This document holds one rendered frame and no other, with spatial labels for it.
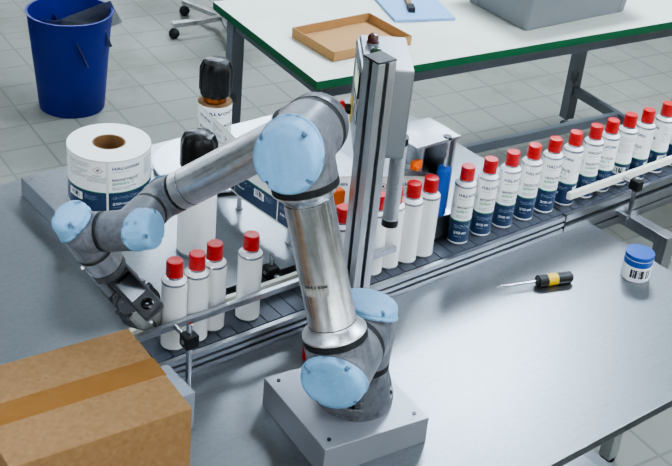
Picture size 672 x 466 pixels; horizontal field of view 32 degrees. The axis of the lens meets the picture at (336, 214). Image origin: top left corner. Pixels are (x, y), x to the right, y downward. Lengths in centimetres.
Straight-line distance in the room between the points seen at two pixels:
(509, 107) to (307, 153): 394
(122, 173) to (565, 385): 112
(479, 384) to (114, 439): 91
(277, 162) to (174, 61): 404
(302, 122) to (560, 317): 107
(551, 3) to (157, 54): 226
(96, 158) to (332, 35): 156
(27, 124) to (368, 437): 332
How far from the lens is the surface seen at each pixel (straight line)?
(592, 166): 313
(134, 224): 212
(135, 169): 285
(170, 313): 238
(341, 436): 223
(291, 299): 260
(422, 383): 249
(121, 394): 195
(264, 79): 577
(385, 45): 236
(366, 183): 232
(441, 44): 423
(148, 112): 539
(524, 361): 261
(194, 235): 269
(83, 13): 533
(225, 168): 213
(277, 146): 189
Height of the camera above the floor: 236
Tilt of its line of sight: 30 degrees down
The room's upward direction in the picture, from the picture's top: 6 degrees clockwise
